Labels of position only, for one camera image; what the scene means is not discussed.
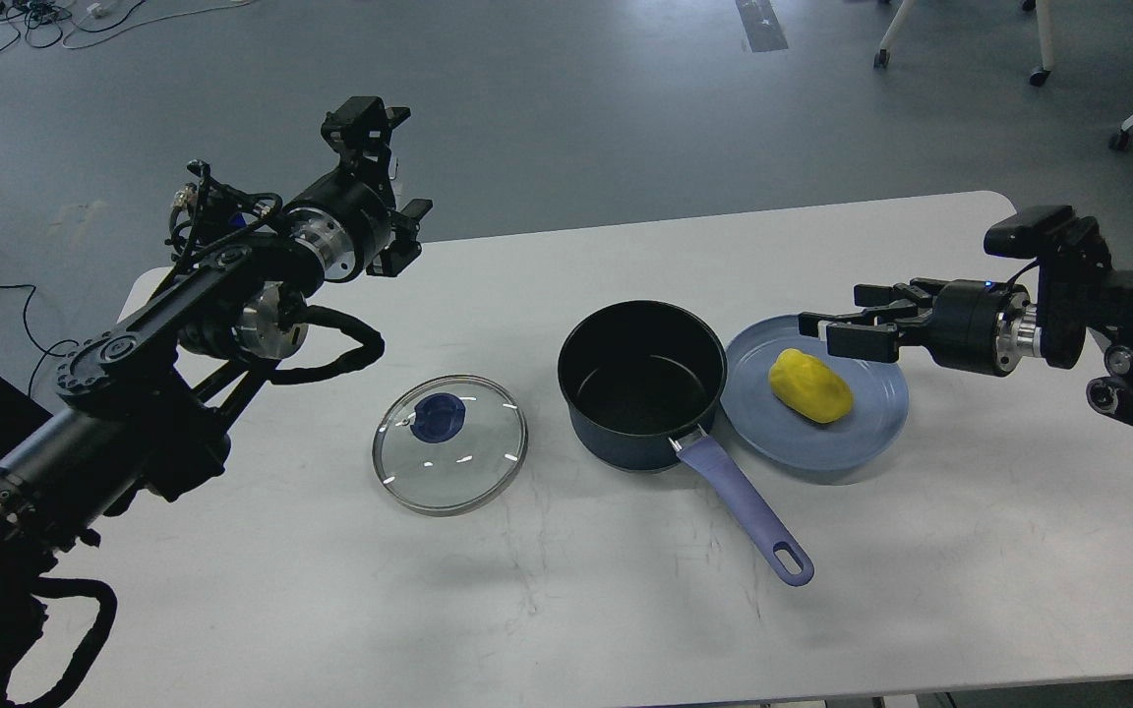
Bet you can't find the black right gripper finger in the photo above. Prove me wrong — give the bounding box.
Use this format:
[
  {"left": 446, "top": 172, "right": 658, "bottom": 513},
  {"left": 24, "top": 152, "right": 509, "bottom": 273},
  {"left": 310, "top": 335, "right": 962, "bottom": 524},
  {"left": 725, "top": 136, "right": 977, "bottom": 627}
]
[
  {"left": 799, "top": 312, "right": 931, "bottom": 364},
  {"left": 853, "top": 278, "right": 949, "bottom": 314}
]

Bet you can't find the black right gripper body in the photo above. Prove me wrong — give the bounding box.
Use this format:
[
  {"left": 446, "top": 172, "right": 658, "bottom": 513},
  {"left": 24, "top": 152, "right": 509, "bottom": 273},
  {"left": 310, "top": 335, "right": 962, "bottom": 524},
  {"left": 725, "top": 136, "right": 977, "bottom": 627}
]
[{"left": 925, "top": 279, "right": 1040, "bottom": 377}]

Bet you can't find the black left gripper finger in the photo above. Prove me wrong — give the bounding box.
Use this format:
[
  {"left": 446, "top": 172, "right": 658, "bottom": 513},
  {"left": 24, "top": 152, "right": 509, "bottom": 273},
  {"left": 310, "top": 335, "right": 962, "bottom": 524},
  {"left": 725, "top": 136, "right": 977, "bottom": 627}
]
[
  {"left": 370, "top": 199, "right": 435, "bottom": 278},
  {"left": 320, "top": 95, "right": 412, "bottom": 198}
]

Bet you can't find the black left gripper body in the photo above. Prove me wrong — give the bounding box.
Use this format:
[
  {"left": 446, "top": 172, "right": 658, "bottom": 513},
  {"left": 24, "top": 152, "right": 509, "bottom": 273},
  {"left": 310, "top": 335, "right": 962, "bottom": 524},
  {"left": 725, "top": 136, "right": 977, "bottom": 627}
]
[{"left": 284, "top": 171, "right": 397, "bottom": 283}]

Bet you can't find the glass lid blue knob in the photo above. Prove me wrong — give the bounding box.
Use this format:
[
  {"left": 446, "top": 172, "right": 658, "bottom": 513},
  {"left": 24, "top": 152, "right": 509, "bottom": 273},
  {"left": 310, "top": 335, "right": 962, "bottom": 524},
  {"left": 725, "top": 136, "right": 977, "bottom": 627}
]
[{"left": 372, "top": 374, "right": 529, "bottom": 517}]

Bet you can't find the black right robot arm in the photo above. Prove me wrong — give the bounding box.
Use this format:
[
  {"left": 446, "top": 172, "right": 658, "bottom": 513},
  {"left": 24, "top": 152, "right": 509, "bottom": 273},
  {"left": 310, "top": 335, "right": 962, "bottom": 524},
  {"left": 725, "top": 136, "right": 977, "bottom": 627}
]
[{"left": 799, "top": 206, "right": 1133, "bottom": 427}]

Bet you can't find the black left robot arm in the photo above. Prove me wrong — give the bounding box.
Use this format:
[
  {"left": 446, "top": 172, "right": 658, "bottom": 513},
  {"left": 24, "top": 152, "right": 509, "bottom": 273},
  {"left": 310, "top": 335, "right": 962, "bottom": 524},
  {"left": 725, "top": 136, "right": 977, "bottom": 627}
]
[{"left": 0, "top": 95, "right": 432, "bottom": 707}]

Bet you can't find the blue plate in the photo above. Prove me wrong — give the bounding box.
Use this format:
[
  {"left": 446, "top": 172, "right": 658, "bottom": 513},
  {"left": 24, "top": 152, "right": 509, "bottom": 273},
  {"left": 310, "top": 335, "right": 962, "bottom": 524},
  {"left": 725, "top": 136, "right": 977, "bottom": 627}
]
[{"left": 721, "top": 315, "right": 910, "bottom": 472}]

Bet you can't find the white chair leg with caster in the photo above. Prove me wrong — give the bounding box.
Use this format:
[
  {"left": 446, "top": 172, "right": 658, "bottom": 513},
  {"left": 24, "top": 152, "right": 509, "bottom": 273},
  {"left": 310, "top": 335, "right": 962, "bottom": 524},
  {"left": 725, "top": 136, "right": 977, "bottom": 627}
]
[{"left": 1019, "top": 0, "right": 1056, "bottom": 87}]

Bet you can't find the dark blue saucepan purple handle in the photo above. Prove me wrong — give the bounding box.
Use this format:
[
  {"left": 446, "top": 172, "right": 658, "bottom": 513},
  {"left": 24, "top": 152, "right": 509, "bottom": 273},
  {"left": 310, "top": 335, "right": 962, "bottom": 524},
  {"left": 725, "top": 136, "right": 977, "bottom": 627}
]
[{"left": 557, "top": 300, "right": 815, "bottom": 587}]

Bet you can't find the black floor cable left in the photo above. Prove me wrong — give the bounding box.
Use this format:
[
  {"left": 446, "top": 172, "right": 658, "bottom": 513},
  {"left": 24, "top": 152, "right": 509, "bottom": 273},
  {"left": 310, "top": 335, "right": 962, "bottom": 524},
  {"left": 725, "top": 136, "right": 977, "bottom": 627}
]
[{"left": 0, "top": 100, "right": 82, "bottom": 394}]

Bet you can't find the cable bundle top left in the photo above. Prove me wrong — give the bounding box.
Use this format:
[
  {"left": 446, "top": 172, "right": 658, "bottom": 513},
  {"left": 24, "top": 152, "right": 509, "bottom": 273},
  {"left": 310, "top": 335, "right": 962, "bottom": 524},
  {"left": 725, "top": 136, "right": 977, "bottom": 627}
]
[{"left": 0, "top": 0, "right": 253, "bottom": 60}]

